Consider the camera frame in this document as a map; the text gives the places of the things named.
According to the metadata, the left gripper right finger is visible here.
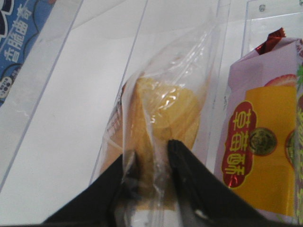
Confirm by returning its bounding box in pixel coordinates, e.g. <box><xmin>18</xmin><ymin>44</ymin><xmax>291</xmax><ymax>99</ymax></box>
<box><xmin>167</xmin><ymin>139</ymin><xmax>292</xmax><ymax>224</ymax></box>

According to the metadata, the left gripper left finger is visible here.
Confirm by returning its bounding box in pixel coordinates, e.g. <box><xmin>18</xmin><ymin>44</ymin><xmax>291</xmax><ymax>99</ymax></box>
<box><xmin>43</xmin><ymin>152</ymin><xmax>140</xmax><ymax>224</ymax></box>

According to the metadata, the bread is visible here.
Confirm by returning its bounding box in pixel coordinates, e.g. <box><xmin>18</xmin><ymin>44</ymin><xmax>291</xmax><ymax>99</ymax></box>
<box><xmin>100</xmin><ymin>11</ymin><xmax>225</xmax><ymax>227</ymax></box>

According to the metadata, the pink strawberry snack bag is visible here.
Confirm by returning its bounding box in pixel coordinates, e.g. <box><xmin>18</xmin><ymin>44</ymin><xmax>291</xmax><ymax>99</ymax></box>
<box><xmin>214</xmin><ymin>28</ymin><xmax>303</xmax><ymax>222</ymax></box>

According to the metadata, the left clear acrylic shelf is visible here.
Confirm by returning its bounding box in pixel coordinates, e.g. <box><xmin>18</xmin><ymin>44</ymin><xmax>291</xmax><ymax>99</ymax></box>
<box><xmin>0</xmin><ymin>0</ymin><xmax>303</xmax><ymax>193</ymax></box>

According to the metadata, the blue cookie box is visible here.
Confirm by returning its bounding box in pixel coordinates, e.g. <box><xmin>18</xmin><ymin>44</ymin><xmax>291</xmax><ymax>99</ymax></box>
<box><xmin>0</xmin><ymin>0</ymin><xmax>56</xmax><ymax>105</ymax></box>

